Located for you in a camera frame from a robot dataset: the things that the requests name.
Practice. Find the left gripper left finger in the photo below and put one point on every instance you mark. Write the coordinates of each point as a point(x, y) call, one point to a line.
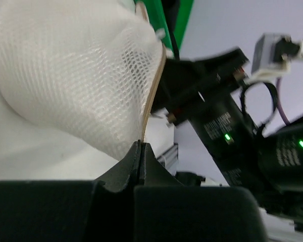
point(122, 174)

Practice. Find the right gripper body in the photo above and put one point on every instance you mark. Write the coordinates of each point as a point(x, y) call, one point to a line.
point(188, 87)

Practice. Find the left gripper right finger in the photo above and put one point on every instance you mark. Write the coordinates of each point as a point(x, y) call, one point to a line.
point(151, 172)

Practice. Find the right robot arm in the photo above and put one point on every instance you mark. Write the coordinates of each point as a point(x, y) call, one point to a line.
point(270, 167)

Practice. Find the green plastic tray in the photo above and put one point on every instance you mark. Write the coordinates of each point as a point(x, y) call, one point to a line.
point(169, 19)

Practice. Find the aluminium frame rail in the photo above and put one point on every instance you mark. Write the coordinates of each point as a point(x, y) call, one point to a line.
point(170, 159)

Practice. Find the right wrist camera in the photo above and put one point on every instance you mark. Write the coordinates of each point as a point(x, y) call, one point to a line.
point(272, 56)

